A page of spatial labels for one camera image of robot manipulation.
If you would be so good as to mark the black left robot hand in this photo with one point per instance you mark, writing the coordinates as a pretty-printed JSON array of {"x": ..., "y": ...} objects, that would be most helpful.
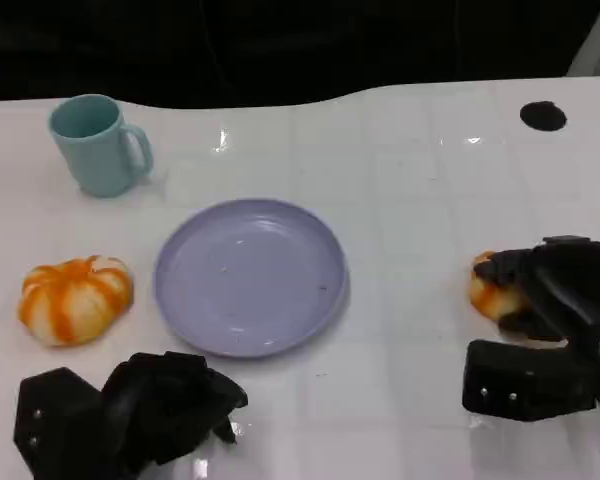
[{"x": 155, "y": 410}]

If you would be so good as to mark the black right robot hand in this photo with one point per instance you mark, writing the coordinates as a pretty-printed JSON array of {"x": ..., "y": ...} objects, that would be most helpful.
[{"x": 575, "y": 285}]

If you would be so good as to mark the orange white toy bread roll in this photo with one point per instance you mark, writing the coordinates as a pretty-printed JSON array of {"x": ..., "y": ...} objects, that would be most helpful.
[
  {"x": 492, "y": 300},
  {"x": 75, "y": 302}
]

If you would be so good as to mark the lilac plate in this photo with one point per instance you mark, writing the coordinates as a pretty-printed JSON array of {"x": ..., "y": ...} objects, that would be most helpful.
[{"x": 250, "y": 280}]

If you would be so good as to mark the black round table grommet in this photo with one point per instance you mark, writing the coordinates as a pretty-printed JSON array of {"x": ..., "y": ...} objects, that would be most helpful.
[{"x": 543, "y": 116}]

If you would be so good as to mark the pale green mug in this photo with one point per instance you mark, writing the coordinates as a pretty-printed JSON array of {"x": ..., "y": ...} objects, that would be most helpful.
[{"x": 96, "y": 152}]

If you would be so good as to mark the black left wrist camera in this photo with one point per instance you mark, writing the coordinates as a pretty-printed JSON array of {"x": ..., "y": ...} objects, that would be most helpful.
[{"x": 55, "y": 415}]

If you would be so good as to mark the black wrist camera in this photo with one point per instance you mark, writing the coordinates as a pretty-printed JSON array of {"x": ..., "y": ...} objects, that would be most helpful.
[
  {"x": 520, "y": 380},
  {"x": 55, "y": 415}
]

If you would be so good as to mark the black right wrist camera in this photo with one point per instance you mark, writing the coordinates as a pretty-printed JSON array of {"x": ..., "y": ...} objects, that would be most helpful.
[{"x": 520, "y": 380}]

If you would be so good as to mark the grey slanted frame bar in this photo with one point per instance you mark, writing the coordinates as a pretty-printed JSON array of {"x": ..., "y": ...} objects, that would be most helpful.
[{"x": 597, "y": 42}]

